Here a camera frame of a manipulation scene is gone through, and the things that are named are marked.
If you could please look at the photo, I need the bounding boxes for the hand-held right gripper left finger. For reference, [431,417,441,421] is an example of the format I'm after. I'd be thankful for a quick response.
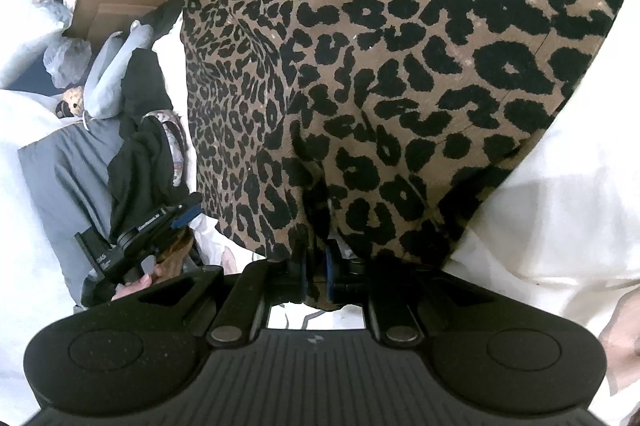
[137,238,311,349]

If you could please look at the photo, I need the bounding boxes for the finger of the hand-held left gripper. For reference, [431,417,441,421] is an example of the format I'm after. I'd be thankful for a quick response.
[170,193,203,229]

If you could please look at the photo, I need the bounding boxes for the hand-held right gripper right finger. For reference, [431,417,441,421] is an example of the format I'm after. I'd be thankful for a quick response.
[322,246,501,348]

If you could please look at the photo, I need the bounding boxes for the leopard print garment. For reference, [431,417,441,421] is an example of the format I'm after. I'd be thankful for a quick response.
[181,0,636,311]

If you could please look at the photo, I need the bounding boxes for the person's left hand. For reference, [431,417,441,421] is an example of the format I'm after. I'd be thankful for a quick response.
[114,231,196,301]

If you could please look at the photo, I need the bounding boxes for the black garment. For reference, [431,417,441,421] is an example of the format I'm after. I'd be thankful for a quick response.
[107,0,191,231]

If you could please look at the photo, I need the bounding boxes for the grey blanket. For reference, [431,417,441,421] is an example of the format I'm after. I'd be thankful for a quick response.
[17,116,131,307]

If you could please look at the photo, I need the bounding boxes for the grey neck pillow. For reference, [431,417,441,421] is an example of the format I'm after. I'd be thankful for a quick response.
[82,20,153,119]

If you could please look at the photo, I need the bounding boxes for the small spotted plush toy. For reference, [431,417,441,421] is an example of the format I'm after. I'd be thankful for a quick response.
[55,86,86,119]

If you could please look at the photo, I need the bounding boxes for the white duvet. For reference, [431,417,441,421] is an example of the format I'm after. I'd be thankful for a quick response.
[0,0,86,407]

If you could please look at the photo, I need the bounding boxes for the clear plastic bag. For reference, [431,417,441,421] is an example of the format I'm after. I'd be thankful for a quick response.
[42,36,93,86]

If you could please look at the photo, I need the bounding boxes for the cream bear print bed sheet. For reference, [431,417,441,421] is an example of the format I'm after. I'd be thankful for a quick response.
[150,0,640,426]

